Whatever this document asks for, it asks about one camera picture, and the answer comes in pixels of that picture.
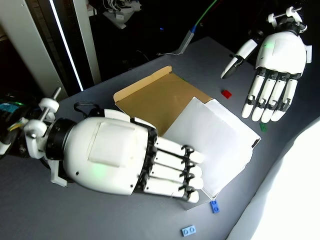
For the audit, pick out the brown cardboard box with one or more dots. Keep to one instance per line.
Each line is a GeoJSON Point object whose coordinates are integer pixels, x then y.
{"type": "Point", "coordinates": [155, 100]}

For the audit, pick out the red toy brick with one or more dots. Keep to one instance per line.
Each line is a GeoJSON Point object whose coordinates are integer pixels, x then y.
{"type": "Point", "coordinates": [226, 94]}

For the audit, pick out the green toy brick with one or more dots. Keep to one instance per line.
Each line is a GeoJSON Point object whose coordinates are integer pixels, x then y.
{"type": "Point", "coordinates": [263, 127]}

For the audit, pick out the grey USB adapter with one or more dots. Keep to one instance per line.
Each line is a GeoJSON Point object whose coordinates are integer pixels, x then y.
{"type": "Point", "coordinates": [187, 41]}

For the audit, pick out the white backdrop sheet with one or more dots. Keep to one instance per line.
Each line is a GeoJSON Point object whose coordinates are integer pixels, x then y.
{"type": "Point", "coordinates": [287, 187]}

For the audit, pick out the white plastic parts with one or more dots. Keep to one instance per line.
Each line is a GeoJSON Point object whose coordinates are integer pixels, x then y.
{"type": "Point", "coordinates": [117, 17]}

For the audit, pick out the light blue toy brick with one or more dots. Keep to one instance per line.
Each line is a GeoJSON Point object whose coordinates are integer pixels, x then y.
{"type": "Point", "coordinates": [188, 230]}

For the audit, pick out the white LED strip light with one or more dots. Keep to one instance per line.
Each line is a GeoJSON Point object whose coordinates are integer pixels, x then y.
{"type": "Point", "coordinates": [66, 45]}

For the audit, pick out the grey table cloth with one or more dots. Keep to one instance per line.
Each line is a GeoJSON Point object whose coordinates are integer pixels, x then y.
{"type": "Point", "coordinates": [75, 212]}

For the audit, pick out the white metal frame post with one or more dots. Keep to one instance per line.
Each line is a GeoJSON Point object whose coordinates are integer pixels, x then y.
{"type": "Point", "coordinates": [30, 50]}

